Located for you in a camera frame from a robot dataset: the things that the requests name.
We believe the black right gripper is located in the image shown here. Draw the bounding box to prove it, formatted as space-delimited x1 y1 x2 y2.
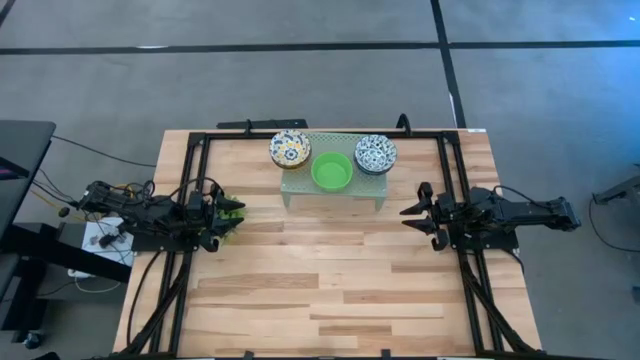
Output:
399 181 474 252

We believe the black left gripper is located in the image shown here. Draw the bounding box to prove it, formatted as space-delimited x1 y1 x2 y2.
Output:
187 182 246 254

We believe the teal patterned ceramic bowl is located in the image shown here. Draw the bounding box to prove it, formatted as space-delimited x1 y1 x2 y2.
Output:
353 133 399 176

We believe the yellow patterned ceramic bowl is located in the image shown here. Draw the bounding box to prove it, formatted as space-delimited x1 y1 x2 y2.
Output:
268 129 312 170

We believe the green plastic bowl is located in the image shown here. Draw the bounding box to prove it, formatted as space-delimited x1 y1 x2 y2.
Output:
310 151 354 193

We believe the artificial green plant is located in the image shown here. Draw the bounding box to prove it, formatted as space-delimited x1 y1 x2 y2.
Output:
217 207 249 241

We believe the green perforated metal shelf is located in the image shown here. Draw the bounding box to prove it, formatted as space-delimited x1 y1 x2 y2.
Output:
279 132 389 210

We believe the black flat bar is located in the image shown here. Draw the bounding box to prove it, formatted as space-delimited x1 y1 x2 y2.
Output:
217 118 309 130

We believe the black desk stand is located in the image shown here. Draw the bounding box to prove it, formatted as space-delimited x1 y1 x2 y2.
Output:
0 223 132 331

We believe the black floor stand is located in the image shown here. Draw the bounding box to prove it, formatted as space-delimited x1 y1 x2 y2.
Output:
592 164 640 206

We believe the black desk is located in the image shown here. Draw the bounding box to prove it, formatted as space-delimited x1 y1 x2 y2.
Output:
0 119 57 241

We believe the black aluminium frame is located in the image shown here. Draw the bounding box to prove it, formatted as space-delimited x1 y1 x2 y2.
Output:
117 128 549 360

